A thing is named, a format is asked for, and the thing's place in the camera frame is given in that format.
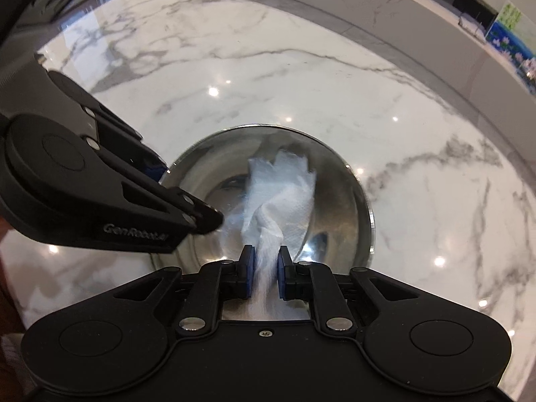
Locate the stainless steel bowl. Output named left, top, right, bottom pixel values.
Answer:
left=148, top=123, right=375, bottom=279

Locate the white paper towel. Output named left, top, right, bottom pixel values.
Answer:
left=241, top=148, right=317, bottom=321

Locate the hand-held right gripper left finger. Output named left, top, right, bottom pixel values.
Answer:
left=109, top=244, right=257, bottom=338

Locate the lotus pond painting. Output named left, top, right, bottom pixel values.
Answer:
left=485, top=1, right=536, bottom=95

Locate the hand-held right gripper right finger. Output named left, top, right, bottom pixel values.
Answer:
left=277, top=245, right=423, bottom=336

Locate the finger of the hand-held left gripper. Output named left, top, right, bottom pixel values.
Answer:
left=36, top=53, right=169, bottom=185
left=105, top=167, right=223, bottom=235

